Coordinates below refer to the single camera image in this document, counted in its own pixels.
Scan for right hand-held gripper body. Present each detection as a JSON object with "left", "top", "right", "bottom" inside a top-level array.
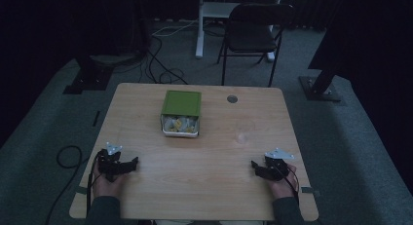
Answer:
[{"left": 258, "top": 147, "right": 296, "bottom": 182}]

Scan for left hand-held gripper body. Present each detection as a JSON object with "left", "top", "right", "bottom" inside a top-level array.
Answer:
[{"left": 96, "top": 141, "right": 131, "bottom": 183}]

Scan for person's right hand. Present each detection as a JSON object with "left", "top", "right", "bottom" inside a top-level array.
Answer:
[{"left": 268, "top": 164, "right": 299, "bottom": 200}]

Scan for person's left hand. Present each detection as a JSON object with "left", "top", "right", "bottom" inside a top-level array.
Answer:
[{"left": 92, "top": 161, "right": 127, "bottom": 199}]

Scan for clear glass cup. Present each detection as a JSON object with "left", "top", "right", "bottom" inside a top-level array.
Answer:
[{"left": 234, "top": 119, "right": 256, "bottom": 145}]

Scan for grey tape strip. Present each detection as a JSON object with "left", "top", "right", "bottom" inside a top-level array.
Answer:
[
  {"left": 300, "top": 186, "right": 321, "bottom": 198},
  {"left": 73, "top": 185, "right": 90, "bottom": 196}
]

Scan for white drawer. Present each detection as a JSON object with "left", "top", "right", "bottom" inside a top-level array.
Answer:
[{"left": 161, "top": 114, "right": 200, "bottom": 138}]

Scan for pile of small packets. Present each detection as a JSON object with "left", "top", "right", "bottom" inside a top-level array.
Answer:
[{"left": 164, "top": 115, "right": 198, "bottom": 133}]

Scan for green storage box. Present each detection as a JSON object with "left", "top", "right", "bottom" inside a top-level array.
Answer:
[{"left": 160, "top": 90, "right": 203, "bottom": 138}]

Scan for black stand base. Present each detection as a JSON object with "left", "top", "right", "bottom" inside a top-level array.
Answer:
[
  {"left": 62, "top": 55, "right": 115, "bottom": 95},
  {"left": 298, "top": 63, "right": 343, "bottom": 103}
]

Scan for black folding chair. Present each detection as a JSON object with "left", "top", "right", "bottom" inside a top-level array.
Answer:
[{"left": 216, "top": 3, "right": 295, "bottom": 89}]

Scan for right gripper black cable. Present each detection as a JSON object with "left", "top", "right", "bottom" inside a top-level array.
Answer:
[{"left": 274, "top": 160, "right": 301, "bottom": 205}]

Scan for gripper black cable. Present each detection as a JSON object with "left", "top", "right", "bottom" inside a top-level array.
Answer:
[
  {"left": 85, "top": 152, "right": 102, "bottom": 217},
  {"left": 274, "top": 160, "right": 301, "bottom": 205}
]

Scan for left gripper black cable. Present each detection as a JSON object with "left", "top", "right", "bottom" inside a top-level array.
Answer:
[{"left": 85, "top": 152, "right": 102, "bottom": 217}]

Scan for black looped floor cable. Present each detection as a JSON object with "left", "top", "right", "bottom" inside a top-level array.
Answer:
[{"left": 44, "top": 144, "right": 91, "bottom": 225}]

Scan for black tangled floor cables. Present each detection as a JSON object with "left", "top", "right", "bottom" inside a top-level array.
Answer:
[{"left": 137, "top": 35, "right": 190, "bottom": 86}]

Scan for white floor cable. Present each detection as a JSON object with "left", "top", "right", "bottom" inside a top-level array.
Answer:
[{"left": 151, "top": 19, "right": 200, "bottom": 38}]

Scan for white desk frame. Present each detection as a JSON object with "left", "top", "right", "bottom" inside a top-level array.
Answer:
[{"left": 194, "top": 0, "right": 284, "bottom": 62}]

